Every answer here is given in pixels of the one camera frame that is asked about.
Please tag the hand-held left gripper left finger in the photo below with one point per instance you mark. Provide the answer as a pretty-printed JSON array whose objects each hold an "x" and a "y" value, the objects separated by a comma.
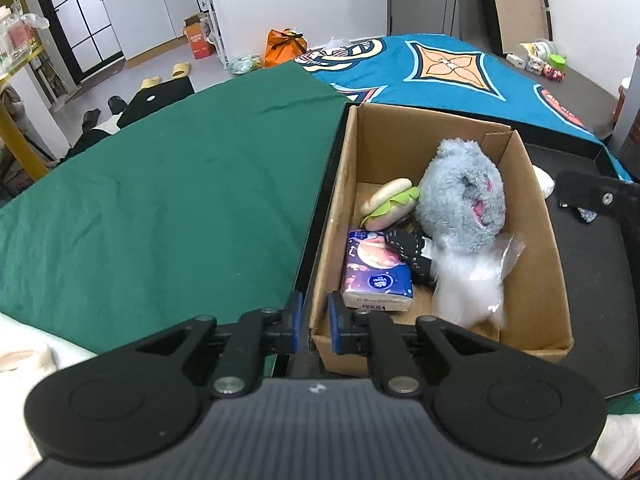
[{"x": 298, "y": 320}]

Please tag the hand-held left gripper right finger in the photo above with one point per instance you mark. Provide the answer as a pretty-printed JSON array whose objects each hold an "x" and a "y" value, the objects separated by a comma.
[{"x": 334, "y": 325}]

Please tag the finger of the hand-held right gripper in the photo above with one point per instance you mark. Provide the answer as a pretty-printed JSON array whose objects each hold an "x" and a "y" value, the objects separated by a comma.
[{"x": 595, "y": 192}]

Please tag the pale lace cloth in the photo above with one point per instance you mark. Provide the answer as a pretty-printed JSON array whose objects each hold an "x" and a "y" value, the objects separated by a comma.
[{"x": 583, "y": 215}]

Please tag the white ball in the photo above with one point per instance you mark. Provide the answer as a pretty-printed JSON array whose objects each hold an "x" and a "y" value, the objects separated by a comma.
[{"x": 545, "y": 182}]

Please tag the black tray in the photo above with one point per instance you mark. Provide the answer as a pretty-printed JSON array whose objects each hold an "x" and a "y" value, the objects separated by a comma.
[{"x": 585, "y": 285}]

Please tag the blue tissue packet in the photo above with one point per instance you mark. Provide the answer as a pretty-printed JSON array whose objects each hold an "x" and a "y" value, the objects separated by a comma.
[{"x": 375, "y": 270}]

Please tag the brown cardboard box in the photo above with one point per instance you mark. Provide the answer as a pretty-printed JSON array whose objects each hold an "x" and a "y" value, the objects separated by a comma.
[{"x": 525, "y": 285}]

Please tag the hamburger toy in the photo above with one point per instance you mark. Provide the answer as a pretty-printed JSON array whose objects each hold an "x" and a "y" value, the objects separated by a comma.
[{"x": 390, "y": 205}]

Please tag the grey plush toy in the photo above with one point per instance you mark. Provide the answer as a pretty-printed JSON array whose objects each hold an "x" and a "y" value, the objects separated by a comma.
[{"x": 460, "y": 195}]

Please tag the clear bag of white stuffing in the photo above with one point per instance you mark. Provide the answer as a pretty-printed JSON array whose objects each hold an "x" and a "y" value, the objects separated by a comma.
[{"x": 465, "y": 285}]

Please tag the dark grey mat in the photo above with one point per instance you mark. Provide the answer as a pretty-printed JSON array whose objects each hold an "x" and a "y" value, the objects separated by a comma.
[{"x": 575, "y": 85}]

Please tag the red toy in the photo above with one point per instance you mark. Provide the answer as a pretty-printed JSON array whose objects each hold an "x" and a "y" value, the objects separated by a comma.
[{"x": 554, "y": 74}]

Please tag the green toy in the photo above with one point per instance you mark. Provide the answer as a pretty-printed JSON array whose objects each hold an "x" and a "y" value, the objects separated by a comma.
[{"x": 559, "y": 63}]

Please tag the small white box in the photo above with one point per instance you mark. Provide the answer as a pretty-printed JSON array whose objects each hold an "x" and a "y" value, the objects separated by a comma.
[
  {"x": 535, "y": 65},
  {"x": 515, "y": 59}
]

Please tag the white jar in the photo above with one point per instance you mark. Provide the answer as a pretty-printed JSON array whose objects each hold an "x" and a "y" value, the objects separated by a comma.
[{"x": 542, "y": 50}]

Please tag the green blanket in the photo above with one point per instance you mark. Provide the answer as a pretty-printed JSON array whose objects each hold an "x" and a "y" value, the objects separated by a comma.
[{"x": 175, "y": 210}]

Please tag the blue patterned blanket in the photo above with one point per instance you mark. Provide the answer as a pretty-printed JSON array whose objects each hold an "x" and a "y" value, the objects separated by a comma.
[{"x": 450, "y": 75}]

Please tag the black framed brown board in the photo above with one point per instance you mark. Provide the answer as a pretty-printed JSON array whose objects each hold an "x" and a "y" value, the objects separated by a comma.
[{"x": 520, "y": 0}]

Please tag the grey board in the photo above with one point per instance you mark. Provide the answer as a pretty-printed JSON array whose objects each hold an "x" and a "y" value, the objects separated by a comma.
[{"x": 467, "y": 5}]

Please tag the black bag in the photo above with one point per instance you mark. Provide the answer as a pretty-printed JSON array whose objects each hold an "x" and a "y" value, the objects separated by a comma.
[{"x": 157, "y": 100}]

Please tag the greenish plastic bag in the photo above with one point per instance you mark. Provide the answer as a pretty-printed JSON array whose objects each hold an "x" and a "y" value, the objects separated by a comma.
[{"x": 245, "y": 64}]

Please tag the black and white clothes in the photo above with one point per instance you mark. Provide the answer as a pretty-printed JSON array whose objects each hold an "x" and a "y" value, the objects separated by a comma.
[{"x": 95, "y": 137}]

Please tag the orange bag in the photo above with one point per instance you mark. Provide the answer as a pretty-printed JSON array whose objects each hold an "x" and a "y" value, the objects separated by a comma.
[{"x": 285, "y": 45}]

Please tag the clear plastic bag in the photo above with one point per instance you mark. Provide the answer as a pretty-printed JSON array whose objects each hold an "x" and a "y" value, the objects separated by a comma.
[{"x": 335, "y": 45}]

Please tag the cream fleece blanket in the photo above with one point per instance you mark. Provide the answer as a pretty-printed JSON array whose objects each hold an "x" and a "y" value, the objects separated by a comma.
[{"x": 30, "y": 400}]

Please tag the black shoe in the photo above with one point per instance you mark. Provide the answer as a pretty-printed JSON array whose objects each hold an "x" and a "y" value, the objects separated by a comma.
[
  {"x": 90, "y": 119},
  {"x": 117, "y": 105}
]

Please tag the orange cardboard box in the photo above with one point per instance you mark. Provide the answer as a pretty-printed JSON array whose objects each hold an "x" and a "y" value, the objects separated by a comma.
[{"x": 197, "y": 35}]

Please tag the white cabinet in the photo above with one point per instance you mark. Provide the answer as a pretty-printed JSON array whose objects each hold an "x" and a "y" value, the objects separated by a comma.
[{"x": 150, "y": 5}]

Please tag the black grid sliding door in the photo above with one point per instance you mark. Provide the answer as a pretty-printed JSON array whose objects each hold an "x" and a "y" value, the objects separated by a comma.
[{"x": 75, "y": 10}]

